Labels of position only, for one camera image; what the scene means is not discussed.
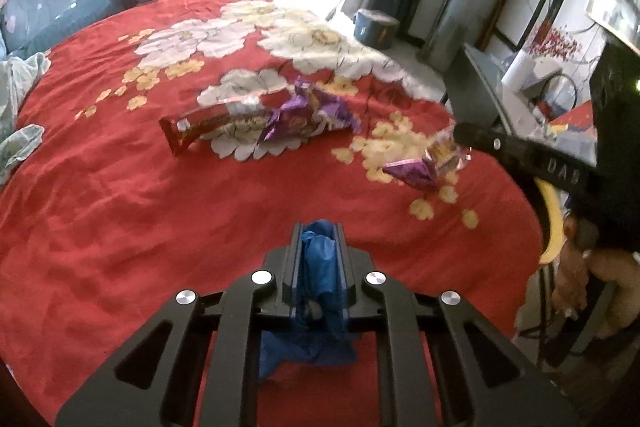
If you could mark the red snack wrapper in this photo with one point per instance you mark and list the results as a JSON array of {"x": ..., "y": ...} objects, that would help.
[{"x": 210, "y": 124}]

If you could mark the person's right hand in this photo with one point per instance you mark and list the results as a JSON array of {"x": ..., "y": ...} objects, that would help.
[{"x": 612, "y": 287}]

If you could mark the purple snack wrapper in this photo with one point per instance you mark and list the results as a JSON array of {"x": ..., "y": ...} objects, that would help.
[
  {"x": 425, "y": 164},
  {"x": 310, "y": 114}
]

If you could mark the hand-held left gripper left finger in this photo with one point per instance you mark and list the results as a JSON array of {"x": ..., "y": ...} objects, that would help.
[{"x": 298, "y": 267}]

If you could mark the pale green crumpled cloth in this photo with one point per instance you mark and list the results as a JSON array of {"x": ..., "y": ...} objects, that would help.
[{"x": 20, "y": 107}]

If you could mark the white vase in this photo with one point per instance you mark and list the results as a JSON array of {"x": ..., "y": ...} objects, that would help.
[{"x": 517, "y": 74}]

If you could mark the red flower branches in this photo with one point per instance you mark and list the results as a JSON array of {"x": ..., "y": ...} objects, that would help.
[{"x": 555, "y": 39}]

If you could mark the red box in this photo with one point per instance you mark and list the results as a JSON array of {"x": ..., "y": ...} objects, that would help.
[{"x": 575, "y": 119}]

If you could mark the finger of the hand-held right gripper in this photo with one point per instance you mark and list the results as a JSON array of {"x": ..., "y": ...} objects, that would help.
[{"x": 525, "y": 159}]

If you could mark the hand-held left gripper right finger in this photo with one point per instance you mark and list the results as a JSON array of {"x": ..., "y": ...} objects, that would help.
[{"x": 341, "y": 267}]

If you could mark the dark glass side table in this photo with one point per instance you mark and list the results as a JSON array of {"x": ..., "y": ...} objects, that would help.
[{"x": 475, "y": 92}]

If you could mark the red floral blanket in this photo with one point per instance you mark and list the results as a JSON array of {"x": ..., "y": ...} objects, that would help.
[{"x": 175, "y": 207}]

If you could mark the blue round stool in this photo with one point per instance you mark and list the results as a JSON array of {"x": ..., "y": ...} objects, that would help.
[{"x": 376, "y": 29}]

